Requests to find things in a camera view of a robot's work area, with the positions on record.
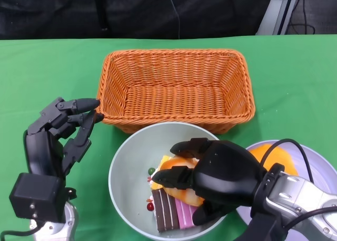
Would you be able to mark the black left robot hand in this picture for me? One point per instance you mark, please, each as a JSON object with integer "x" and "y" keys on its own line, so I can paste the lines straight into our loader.
{"x": 39, "y": 154}

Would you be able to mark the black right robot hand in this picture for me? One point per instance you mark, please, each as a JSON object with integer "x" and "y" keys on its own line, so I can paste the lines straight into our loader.
{"x": 226, "y": 172}

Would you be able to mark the pale twisted bread orange glaze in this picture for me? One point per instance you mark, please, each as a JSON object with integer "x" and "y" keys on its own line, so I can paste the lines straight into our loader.
{"x": 184, "y": 196}

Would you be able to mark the yellow and pink layered cake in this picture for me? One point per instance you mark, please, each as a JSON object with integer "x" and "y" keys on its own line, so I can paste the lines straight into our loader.
{"x": 164, "y": 160}

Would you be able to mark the brown and pink layered cake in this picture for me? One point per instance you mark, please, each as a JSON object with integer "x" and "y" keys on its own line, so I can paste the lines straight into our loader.
{"x": 168, "y": 212}

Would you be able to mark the grey-green round bowl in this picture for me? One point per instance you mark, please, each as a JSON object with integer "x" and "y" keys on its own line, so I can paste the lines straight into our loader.
{"x": 131, "y": 167}

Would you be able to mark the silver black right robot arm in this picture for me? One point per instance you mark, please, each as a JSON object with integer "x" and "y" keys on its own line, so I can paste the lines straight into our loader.
{"x": 295, "y": 193}

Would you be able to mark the orange wicker basket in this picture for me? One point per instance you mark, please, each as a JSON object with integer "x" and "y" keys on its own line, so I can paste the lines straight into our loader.
{"x": 173, "y": 101}

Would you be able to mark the lavender round plate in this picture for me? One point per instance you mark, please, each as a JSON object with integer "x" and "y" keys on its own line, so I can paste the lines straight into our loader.
{"x": 321, "y": 167}

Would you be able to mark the green tablecloth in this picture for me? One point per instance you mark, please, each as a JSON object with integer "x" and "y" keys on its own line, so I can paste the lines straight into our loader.
{"x": 52, "y": 67}

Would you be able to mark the black backdrop curtain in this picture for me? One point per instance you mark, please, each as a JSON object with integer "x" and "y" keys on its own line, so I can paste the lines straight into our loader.
{"x": 105, "y": 12}

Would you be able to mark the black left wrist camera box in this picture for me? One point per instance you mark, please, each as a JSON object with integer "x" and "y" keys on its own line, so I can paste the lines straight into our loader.
{"x": 37, "y": 196}

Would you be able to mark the aluminium frame stand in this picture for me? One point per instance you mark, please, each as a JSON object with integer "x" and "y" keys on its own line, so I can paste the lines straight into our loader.
{"x": 276, "y": 12}

